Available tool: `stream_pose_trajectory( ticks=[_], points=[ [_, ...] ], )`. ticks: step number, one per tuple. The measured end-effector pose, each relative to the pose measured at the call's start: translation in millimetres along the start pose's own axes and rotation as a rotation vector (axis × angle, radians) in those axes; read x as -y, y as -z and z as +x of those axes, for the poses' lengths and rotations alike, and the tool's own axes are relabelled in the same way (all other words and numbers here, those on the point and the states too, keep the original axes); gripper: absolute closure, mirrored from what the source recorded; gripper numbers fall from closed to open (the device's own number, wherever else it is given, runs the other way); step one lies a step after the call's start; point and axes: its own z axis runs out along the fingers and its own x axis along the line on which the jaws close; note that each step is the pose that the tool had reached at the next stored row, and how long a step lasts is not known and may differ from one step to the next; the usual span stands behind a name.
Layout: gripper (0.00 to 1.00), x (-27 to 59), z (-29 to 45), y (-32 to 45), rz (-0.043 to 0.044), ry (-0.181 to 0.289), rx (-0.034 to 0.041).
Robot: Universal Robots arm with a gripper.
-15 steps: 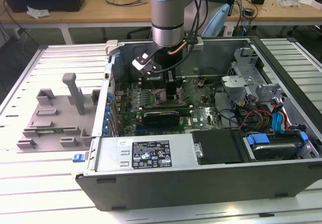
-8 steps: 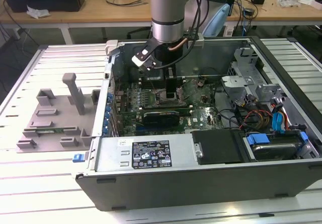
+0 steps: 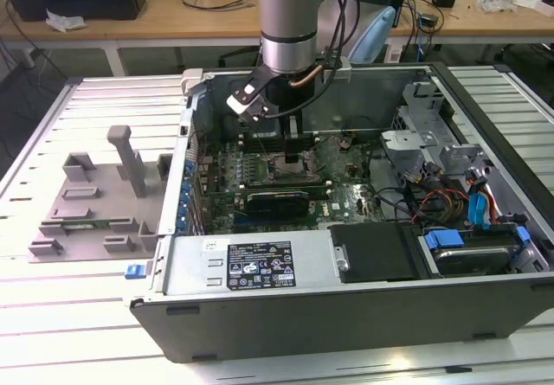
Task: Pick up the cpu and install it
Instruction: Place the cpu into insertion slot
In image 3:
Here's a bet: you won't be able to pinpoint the white pink flat card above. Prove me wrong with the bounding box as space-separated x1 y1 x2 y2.
513 0 554 18

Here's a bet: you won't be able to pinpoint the yellow wire bundle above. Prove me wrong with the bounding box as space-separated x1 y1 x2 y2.
441 194 469 222

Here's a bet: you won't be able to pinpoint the crumpled white paper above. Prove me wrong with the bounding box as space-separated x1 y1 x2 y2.
45 8 87 32

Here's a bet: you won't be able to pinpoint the CPU socket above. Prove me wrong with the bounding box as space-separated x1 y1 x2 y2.
265 151 313 183

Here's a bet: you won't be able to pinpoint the green RAM stick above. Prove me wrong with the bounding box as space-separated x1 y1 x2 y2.
60 219 113 233

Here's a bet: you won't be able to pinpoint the black graphics card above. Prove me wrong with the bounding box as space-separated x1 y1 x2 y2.
244 189 311 222

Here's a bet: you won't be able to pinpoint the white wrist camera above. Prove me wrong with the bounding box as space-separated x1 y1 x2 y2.
225 67 273 123

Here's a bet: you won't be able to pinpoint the gray case release handle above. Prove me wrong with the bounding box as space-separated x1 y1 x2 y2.
180 67 207 99

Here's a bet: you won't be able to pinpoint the green motherboard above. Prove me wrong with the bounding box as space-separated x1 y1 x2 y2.
196 133 386 235

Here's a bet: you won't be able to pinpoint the red wire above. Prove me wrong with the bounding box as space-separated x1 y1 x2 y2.
412 189 469 224

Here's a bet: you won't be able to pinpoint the black RAM slot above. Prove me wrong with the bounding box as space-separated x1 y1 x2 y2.
241 140 320 151
242 177 326 189
240 132 321 143
302 184 332 200

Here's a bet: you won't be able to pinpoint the orange flat wire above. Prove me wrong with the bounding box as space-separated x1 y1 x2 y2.
486 188 499 228

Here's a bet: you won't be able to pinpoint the silver power supply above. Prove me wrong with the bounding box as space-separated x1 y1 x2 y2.
163 228 342 297

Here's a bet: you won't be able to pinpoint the silver drive cage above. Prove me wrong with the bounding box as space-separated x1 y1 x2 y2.
379 80 494 189

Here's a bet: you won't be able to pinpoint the black camera cable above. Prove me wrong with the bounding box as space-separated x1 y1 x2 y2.
264 0 361 120

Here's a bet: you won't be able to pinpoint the black bay cover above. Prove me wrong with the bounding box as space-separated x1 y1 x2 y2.
327 221 430 286

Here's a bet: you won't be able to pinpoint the open black PC case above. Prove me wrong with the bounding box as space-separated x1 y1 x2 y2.
129 61 554 363

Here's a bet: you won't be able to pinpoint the wooden desk white legs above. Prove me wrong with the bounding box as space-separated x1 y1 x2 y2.
0 0 554 78

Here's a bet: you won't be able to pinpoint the gray parts rack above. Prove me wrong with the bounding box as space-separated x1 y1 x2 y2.
28 125 174 265

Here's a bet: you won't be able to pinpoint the hard disk in blue carrier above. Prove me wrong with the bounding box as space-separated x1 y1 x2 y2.
422 226 532 279

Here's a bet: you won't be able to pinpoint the thin metal locking lever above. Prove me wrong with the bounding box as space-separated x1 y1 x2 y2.
254 136 274 172

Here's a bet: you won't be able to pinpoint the silver CPU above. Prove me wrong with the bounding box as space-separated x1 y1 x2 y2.
273 160 304 178

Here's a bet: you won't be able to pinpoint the blue flat wire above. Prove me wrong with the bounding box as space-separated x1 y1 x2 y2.
466 166 495 231

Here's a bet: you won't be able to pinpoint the black upright box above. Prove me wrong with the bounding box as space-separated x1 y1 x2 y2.
388 0 410 29

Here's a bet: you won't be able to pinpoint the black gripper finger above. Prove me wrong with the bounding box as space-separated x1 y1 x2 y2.
282 115 313 165

